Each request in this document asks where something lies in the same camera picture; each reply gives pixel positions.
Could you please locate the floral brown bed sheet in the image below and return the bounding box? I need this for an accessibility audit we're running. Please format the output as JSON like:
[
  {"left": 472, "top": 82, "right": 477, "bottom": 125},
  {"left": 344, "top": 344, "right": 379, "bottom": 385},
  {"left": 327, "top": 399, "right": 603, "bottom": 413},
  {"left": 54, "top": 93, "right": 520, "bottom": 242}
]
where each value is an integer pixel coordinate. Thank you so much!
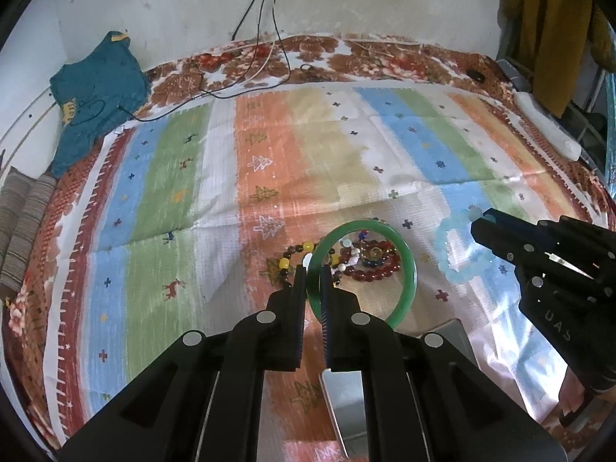
[{"left": 1, "top": 35, "right": 615, "bottom": 458}]

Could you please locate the striped grey folded cloth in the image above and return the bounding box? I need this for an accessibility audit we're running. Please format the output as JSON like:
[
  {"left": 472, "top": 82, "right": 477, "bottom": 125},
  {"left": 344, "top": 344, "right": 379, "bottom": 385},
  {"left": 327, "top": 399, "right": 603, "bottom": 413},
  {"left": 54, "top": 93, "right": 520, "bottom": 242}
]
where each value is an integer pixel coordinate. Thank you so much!
[{"left": 1, "top": 167, "right": 57, "bottom": 292}]

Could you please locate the multicolour small bead bracelet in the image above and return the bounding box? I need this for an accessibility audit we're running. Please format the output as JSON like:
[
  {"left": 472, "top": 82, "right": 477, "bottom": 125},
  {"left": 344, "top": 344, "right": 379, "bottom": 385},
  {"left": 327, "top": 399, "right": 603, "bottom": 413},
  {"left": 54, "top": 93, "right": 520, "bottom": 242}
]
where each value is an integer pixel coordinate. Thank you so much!
[{"left": 355, "top": 229, "right": 396, "bottom": 270}]

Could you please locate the green jade bangle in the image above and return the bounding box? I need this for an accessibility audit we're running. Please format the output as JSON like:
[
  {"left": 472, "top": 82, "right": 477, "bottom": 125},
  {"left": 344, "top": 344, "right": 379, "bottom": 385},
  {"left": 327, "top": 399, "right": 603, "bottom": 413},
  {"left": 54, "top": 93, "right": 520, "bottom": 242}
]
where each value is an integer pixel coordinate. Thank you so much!
[{"left": 306, "top": 219, "right": 418, "bottom": 330}]

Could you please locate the black cable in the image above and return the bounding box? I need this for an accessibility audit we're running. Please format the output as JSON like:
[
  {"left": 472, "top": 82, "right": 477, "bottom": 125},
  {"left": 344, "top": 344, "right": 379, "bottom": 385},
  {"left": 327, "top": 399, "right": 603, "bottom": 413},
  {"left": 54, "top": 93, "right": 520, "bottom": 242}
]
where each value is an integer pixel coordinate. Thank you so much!
[{"left": 71, "top": 0, "right": 315, "bottom": 126}]

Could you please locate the black small device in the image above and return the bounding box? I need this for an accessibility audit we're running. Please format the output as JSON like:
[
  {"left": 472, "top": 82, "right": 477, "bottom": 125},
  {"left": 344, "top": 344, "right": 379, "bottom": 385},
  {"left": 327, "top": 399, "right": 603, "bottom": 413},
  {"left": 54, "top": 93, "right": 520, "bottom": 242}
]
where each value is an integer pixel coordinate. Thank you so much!
[{"left": 467, "top": 69, "right": 485, "bottom": 84}]

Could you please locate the yellow hanging cloth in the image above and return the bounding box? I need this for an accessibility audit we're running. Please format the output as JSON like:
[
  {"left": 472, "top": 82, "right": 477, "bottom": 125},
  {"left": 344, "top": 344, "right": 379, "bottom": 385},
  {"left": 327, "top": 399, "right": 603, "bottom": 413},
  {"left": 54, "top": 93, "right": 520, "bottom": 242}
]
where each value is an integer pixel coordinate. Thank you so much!
[{"left": 501, "top": 0, "right": 615, "bottom": 117}]

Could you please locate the light blue bead bracelet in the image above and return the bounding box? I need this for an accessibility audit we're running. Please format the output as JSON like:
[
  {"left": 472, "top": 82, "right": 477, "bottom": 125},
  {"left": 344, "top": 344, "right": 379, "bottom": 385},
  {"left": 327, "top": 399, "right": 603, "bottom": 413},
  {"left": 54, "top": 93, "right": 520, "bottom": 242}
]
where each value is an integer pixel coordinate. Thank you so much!
[{"left": 434, "top": 204, "right": 497, "bottom": 285}]

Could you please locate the silver metal tin box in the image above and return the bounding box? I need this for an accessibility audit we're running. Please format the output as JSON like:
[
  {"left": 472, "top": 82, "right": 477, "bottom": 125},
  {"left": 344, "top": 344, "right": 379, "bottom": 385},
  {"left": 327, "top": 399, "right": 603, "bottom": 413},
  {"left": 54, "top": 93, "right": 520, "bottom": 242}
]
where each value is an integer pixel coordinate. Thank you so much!
[{"left": 320, "top": 318, "right": 478, "bottom": 459}]

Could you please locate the teal knitted garment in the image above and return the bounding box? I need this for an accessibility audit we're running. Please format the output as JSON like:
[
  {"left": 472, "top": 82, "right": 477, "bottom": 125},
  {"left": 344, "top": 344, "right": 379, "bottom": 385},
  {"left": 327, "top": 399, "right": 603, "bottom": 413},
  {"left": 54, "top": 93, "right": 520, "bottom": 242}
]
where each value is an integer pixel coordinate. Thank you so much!
[{"left": 50, "top": 31, "right": 151, "bottom": 178}]

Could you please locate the yellow brown bead bracelet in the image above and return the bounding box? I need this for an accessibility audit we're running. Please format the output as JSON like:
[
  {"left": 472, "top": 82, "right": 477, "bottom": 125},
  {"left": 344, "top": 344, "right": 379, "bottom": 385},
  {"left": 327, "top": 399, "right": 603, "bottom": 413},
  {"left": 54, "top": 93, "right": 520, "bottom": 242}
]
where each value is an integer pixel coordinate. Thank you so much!
[{"left": 275, "top": 242, "right": 348, "bottom": 290}]

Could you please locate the white cable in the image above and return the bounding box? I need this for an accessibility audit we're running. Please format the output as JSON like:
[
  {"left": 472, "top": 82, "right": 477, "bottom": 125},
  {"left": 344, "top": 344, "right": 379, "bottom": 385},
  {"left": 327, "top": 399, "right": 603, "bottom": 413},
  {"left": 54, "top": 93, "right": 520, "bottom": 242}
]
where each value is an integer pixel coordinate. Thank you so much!
[{"left": 225, "top": 0, "right": 285, "bottom": 88}]

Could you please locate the striped colourful blanket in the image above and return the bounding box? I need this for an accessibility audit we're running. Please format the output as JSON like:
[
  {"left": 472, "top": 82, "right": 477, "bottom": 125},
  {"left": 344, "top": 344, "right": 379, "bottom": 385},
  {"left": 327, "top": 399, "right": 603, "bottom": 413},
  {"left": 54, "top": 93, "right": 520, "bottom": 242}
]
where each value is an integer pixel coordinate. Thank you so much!
[{"left": 43, "top": 84, "right": 614, "bottom": 442}]

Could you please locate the dark red bead bracelet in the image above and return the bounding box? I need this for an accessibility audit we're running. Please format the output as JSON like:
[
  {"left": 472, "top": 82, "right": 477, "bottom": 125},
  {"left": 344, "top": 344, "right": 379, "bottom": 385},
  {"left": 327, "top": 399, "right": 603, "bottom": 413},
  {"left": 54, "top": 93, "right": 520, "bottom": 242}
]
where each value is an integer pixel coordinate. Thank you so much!
[{"left": 336, "top": 247, "right": 403, "bottom": 284}]

